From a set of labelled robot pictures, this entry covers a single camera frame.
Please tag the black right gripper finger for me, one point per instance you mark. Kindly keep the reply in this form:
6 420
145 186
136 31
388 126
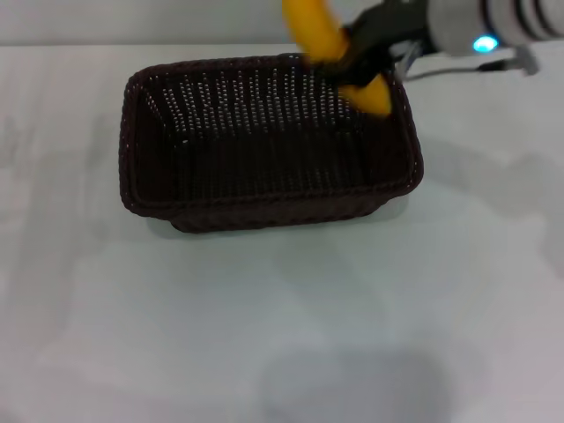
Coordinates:
361 66
313 64

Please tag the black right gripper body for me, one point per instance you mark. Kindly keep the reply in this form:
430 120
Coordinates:
388 24

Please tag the yellow banana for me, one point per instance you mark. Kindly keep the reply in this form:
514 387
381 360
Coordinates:
317 31

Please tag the dark brown woven basket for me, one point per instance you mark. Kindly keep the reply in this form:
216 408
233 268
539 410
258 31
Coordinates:
273 176

